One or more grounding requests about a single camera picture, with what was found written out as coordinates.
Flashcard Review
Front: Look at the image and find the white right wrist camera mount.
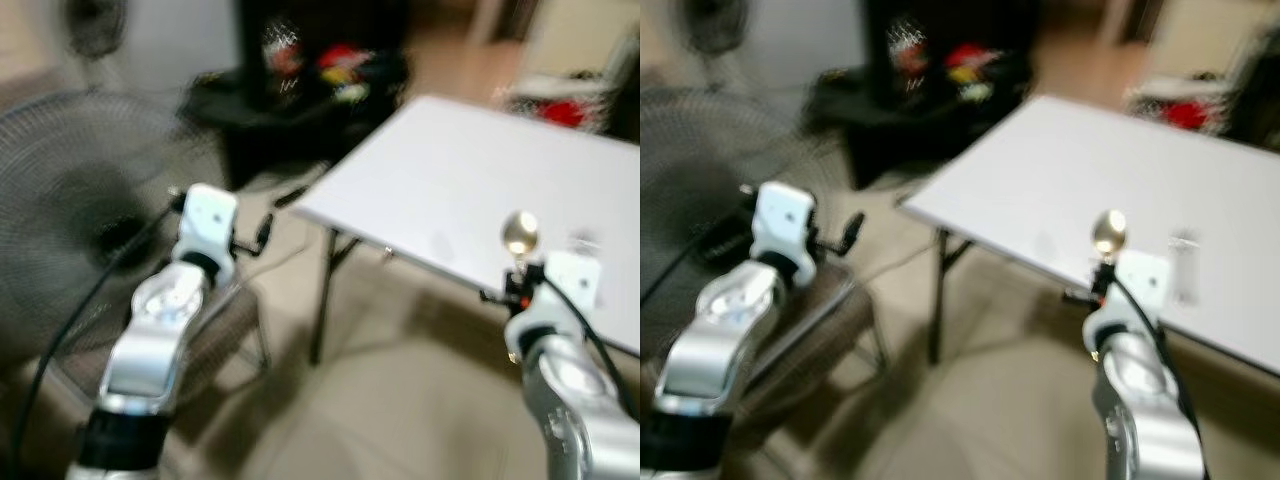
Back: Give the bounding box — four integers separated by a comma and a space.
1111, 249, 1174, 315
543, 249, 604, 313

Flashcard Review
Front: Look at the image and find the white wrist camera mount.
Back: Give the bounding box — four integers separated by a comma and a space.
178, 184, 240, 263
750, 182, 817, 265
1111, 249, 1174, 315
543, 249, 604, 313

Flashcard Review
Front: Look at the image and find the black cabinet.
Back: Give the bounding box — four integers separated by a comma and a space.
1224, 38, 1280, 153
608, 28, 641, 143

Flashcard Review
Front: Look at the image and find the black folding table leg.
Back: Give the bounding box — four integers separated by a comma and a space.
307, 227, 363, 367
924, 227, 978, 367

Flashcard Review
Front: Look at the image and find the golden metal spoon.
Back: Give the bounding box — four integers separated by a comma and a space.
501, 209, 542, 273
1091, 209, 1130, 269

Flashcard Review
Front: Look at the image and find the large black standing fan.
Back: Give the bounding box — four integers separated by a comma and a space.
640, 85, 853, 336
0, 89, 237, 403

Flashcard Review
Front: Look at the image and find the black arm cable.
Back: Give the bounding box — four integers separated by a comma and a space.
5, 198, 187, 480
1108, 274, 1203, 453
538, 274, 638, 423
640, 205, 763, 303

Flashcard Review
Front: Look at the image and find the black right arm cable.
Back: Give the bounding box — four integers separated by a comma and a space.
538, 274, 638, 423
1108, 274, 1203, 453

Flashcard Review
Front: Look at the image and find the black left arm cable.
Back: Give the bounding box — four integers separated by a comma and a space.
5, 198, 187, 480
640, 205, 763, 303

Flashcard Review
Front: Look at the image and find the black shirt with white print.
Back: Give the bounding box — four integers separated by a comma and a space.
234, 0, 408, 113
864, 0, 1033, 113

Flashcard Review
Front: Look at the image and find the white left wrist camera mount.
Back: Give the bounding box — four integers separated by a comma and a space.
750, 182, 817, 265
178, 184, 240, 263

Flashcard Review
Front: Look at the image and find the small black standing fan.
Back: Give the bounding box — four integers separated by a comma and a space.
688, 0, 758, 91
62, 0, 132, 63

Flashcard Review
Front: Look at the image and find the black armchair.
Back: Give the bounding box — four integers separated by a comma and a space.
808, 60, 1036, 193
178, 60, 413, 193

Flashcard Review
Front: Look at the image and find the red and white bag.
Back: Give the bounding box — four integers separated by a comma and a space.
503, 74, 613, 133
1128, 78, 1239, 137

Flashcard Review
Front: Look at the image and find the red yellow green plush toy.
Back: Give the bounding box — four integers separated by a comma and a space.
318, 43, 373, 103
945, 43, 1001, 103

